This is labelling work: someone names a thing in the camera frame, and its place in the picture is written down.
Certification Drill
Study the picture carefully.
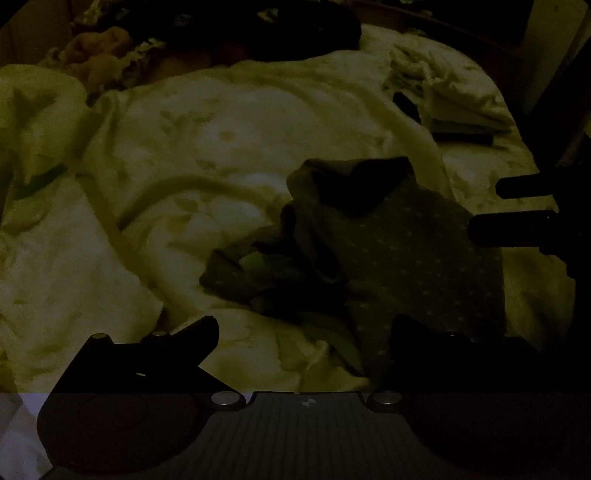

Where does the white crumpled cloth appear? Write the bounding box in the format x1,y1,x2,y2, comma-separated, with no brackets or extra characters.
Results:
383,44,514,131

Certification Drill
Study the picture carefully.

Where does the cream printed blanket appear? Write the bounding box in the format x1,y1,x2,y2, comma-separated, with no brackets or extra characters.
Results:
0,23,575,395

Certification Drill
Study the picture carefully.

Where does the dark cloth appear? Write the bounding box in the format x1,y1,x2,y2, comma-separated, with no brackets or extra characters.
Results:
152,0,363,62

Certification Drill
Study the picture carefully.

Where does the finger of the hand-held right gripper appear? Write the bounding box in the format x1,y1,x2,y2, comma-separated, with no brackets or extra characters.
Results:
468,210,561,250
495,174,561,200

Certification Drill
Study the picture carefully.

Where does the cream pillow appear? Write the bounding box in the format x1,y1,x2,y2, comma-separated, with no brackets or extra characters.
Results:
0,65,93,185

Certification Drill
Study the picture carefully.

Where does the orange plush toy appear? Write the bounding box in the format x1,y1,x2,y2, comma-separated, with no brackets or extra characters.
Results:
41,25,154,93

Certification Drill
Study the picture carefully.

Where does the grey dotted small garment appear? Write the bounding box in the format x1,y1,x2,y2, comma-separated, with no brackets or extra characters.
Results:
199,157,506,377

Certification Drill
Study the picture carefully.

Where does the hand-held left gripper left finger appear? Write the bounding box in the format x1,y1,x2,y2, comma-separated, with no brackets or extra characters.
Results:
58,316,246,411

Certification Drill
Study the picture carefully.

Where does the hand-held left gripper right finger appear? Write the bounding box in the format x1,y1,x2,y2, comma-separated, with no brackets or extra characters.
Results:
367,314,548,411

